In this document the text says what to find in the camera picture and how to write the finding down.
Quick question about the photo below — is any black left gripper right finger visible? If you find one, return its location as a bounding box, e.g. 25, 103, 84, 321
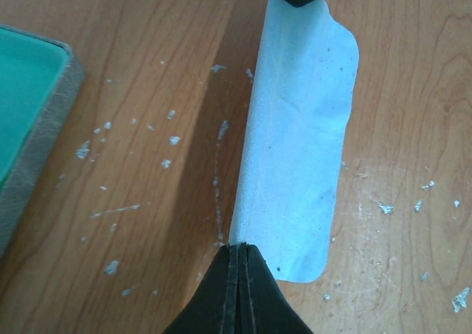
237, 243, 312, 334

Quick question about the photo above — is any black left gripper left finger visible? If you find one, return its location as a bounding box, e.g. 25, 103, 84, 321
165, 246, 239, 333

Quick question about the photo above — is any light blue cleaning cloth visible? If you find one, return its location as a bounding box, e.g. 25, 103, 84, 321
229, 0, 359, 283

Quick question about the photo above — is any grey glasses case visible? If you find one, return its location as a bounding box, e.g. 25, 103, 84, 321
1, 24, 85, 251

